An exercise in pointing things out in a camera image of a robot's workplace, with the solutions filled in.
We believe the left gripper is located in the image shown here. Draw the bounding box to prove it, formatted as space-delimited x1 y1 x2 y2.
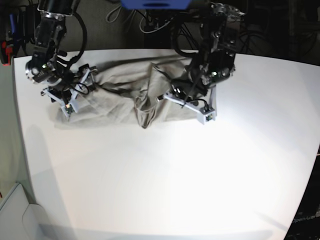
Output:
156 79 217 114

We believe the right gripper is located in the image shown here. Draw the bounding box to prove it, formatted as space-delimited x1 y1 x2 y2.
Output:
40 64 98 112

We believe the beige t-shirt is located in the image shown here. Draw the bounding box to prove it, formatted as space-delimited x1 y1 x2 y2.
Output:
53 56 218 130

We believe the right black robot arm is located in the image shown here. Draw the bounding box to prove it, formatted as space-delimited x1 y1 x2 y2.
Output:
25 0 97 118

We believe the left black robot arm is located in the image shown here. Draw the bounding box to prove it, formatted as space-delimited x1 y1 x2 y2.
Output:
77 0 244 120

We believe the blue box overhead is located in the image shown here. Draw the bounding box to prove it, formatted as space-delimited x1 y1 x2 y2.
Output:
120 0 191 10

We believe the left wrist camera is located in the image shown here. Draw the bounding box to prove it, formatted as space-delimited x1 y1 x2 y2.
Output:
197 109 216 125

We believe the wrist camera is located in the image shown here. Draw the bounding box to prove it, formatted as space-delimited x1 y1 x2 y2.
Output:
197 109 216 125
60 102 79 118

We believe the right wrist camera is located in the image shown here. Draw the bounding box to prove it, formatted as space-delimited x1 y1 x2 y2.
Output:
60 102 79 118

